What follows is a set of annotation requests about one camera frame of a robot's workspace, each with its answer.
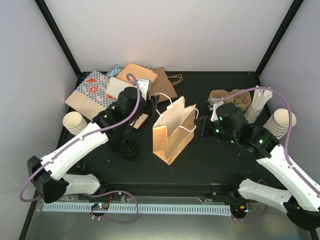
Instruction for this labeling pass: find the orange kraft paper bag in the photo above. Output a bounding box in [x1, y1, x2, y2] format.
[152, 96, 199, 165]

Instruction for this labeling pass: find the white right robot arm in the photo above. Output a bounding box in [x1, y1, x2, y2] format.
[194, 103, 320, 231]

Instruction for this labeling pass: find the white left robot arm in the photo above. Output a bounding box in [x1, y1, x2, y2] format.
[27, 86, 159, 204]

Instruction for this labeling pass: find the cream cakes printed paper bag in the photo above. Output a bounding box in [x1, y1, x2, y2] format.
[130, 114, 149, 129]

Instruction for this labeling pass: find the dark brown paper bag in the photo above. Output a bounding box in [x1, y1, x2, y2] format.
[149, 67, 183, 100]

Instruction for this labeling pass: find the cardboard cup carrier stack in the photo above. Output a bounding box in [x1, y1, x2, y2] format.
[208, 89, 252, 112]

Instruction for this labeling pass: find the folded orange paper bag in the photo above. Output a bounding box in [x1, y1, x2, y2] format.
[105, 62, 158, 100]

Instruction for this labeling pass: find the cup of white straws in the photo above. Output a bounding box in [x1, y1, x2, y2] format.
[244, 88, 273, 124]

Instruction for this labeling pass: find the right stack of paper cups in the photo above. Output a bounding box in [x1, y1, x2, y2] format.
[263, 108, 290, 140]

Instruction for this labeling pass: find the stack of paper cups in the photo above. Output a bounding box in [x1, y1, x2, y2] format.
[263, 108, 290, 140]
[62, 111, 88, 136]

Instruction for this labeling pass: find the light blue paper bag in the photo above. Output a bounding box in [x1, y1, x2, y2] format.
[105, 64, 123, 78]

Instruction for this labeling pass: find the blue checkered paper bag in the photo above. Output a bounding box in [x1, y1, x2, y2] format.
[65, 70, 116, 120]

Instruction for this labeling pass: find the left stack of paper cups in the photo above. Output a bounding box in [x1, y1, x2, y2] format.
[62, 111, 88, 136]

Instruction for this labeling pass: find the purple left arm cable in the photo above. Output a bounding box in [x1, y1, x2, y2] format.
[19, 72, 141, 224]

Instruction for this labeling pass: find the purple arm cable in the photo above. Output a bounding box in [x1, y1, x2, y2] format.
[212, 86, 320, 222]
[19, 72, 141, 224]

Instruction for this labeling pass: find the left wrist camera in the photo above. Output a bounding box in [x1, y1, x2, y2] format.
[137, 78, 152, 100]

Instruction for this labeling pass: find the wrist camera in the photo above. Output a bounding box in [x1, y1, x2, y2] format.
[207, 97, 224, 122]
[137, 78, 152, 100]

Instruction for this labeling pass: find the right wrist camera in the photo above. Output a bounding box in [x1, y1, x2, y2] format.
[207, 97, 224, 122]

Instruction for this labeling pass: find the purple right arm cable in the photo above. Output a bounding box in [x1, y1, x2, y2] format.
[212, 86, 320, 222]

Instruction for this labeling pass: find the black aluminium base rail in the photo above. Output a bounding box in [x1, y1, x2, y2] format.
[106, 183, 250, 204]

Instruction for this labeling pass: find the white slotted cable duct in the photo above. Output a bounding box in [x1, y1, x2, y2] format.
[42, 202, 232, 217]

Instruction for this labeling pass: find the right black frame post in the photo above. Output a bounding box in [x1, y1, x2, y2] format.
[255, 0, 304, 77]

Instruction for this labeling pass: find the black frame post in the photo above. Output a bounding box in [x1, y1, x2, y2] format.
[255, 0, 304, 77]
[34, 0, 82, 77]

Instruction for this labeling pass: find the left black frame post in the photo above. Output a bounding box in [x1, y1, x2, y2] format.
[34, 0, 82, 77]

